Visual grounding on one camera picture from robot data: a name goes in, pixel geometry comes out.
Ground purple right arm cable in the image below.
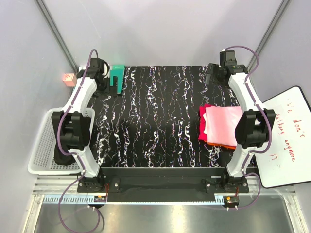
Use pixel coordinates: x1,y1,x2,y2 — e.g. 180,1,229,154
225,45,272,210

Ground white plastic laundry basket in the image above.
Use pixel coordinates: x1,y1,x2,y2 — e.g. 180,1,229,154
28,108,99,177

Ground black marbled table mat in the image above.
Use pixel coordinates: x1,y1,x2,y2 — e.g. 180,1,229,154
88,66,238,167

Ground magenta folded t-shirt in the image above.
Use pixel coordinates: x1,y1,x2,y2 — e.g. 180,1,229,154
199,104,218,143

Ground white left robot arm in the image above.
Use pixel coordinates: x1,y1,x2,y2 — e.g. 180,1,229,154
51,58,109,192

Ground teal book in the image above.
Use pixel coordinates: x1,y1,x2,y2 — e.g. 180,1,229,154
109,65,125,95

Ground white slotted cable duct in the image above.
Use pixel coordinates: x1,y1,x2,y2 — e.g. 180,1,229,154
43,195,107,204

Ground pink cube block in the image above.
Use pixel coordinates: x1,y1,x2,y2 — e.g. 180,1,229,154
62,73,77,87

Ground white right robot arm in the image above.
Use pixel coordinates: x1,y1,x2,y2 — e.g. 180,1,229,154
205,46,276,193

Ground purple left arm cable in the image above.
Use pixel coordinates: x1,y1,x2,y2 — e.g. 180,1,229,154
58,49,105,232

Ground light pink folded t-shirt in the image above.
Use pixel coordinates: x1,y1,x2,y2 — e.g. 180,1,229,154
206,106,242,146

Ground white dry-erase board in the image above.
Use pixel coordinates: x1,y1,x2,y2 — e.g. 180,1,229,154
256,86,311,188

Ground black printed t-shirt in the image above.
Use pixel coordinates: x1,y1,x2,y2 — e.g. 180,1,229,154
54,144,75,166

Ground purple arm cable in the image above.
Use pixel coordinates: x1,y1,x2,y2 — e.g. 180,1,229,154
225,45,272,210
58,49,105,232

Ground orange folded t-shirt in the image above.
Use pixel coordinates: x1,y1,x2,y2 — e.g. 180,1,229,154
207,142,236,150

